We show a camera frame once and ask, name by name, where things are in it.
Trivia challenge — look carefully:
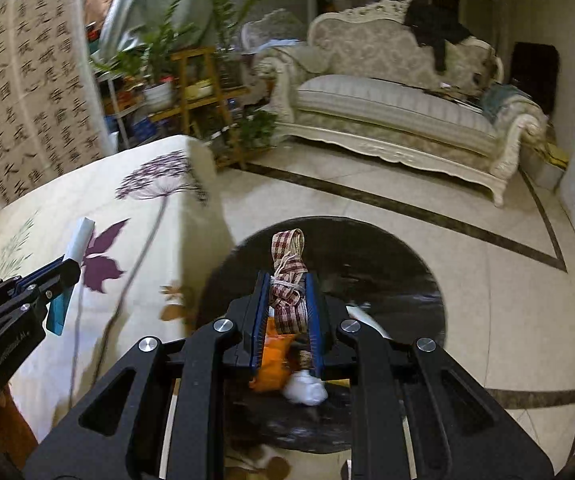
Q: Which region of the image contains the tall green plant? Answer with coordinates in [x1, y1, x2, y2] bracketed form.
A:
[195, 0, 261, 91]

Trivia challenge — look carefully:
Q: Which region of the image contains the blue cloth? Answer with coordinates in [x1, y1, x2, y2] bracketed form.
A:
[482, 85, 525, 123]

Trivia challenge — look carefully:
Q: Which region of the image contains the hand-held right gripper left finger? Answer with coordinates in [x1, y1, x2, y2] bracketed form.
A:
[22, 270, 273, 480]

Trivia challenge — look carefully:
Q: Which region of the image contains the ornate white sofa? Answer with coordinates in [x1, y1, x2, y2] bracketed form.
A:
[258, 0, 548, 207]

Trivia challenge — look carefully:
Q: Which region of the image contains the brown papers pile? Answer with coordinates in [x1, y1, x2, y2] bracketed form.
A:
[430, 85, 483, 108]

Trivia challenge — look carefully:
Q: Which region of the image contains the orange plastic bag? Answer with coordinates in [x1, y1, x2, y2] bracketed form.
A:
[248, 332, 298, 393]

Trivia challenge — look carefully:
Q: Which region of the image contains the black-lined trash bin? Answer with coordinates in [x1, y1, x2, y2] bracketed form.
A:
[195, 216, 445, 453]

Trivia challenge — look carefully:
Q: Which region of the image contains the black jacket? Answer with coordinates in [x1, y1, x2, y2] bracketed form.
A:
[405, 0, 475, 73]

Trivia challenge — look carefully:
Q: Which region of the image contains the floral tablecloth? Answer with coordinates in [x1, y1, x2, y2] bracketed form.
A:
[0, 135, 293, 480]

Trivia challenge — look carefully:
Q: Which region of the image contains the wooden plant stand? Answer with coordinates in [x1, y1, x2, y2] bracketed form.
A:
[150, 47, 253, 171]

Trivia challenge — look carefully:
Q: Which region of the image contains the ornate white armchair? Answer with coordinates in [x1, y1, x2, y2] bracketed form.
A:
[240, 9, 313, 61]

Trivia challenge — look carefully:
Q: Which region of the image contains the green plant in white pot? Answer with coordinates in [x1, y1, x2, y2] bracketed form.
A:
[90, 0, 198, 113]

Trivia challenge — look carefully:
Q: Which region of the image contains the dark brown panel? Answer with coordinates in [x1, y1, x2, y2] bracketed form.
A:
[510, 42, 559, 116]

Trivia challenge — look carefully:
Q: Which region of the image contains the white metal rack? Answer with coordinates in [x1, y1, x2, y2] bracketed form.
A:
[95, 72, 153, 153]

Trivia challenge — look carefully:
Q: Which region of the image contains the calligraphy paper sheet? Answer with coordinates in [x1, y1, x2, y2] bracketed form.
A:
[0, 0, 113, 206]

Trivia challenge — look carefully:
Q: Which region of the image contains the small leafy plant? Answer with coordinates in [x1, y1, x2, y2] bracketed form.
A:
[235, 109, 281, 150]

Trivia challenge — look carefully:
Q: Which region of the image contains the brown wooden table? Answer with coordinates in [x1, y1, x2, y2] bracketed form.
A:
[0, 385, 38, 466]

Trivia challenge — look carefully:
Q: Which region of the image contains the yellow box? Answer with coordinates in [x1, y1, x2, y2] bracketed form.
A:
[527, 142, 571, 191]

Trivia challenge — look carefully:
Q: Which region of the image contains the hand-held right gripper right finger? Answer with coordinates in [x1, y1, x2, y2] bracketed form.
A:
[303, 272, 553, 480]

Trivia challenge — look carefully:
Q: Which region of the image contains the white tissue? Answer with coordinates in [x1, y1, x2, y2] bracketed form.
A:
[282, 370, 328, 406]

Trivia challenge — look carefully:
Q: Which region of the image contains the white paper packet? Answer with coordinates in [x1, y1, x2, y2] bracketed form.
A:
[46, 217, 97, 336]

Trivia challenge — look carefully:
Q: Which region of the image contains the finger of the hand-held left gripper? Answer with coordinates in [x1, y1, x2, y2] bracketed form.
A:
[0, 261, 82, 334]
[0, 257, 66, 306]

